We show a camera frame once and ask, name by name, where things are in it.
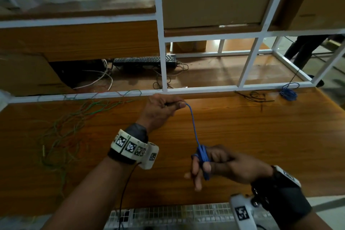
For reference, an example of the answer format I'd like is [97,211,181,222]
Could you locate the person's left hand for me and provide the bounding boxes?
[136,94,187,134]

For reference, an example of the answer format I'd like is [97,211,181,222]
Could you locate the person's right hand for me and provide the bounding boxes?
[184,145,273,192]

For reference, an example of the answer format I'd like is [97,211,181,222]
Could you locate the person's right forearm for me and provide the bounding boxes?
[292,206,336,230]

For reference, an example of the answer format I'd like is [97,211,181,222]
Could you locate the person's left forearm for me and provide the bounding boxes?
[40,155,141,230]

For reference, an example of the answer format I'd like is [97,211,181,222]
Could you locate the black keyboard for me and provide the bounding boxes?
[113,54,177,68]

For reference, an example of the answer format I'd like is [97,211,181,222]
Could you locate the small cardboard box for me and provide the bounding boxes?
[171,40,208,53]

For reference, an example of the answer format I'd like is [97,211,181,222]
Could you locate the left wristband with marker tags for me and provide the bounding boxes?
[107,123,160,170]

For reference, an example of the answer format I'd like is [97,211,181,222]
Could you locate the wristband with marker tags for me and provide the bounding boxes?
[250,165,313,221]
[107,123,160,170]

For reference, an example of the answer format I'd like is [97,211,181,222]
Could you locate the white tracker with marker tag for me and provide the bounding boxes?
[230,193,271,230]

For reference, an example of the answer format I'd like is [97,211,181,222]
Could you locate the right wristband with marker tags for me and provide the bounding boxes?
[250,165,313,221]

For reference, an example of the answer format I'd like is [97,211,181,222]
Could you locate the white grid panel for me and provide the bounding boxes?
[103,202,235,230]

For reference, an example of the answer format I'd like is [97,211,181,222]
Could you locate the wooden desk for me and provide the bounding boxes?
[0,0,159,63]

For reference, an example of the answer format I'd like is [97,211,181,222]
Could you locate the torn cardboard box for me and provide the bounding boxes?
[0,53,76,97]

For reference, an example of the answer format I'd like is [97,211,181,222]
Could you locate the black cables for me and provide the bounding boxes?
[152,61,190,90]

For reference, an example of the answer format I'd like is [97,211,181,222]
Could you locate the bunch of black cable ties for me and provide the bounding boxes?
[234,90,275,112]

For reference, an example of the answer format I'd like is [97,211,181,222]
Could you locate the white metal frame rack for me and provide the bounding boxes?
[0,0,345,104]

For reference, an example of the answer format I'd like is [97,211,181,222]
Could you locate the white cable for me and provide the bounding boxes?
[72,70,114,91]

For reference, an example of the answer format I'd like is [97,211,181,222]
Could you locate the coiled blue cable bundle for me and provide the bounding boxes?
[279,82,300,102]

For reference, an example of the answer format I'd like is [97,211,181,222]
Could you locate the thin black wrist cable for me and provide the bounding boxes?
[118,162,142,230]

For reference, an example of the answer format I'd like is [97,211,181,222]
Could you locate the tangle of green wires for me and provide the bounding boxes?
[35,90,142,198]

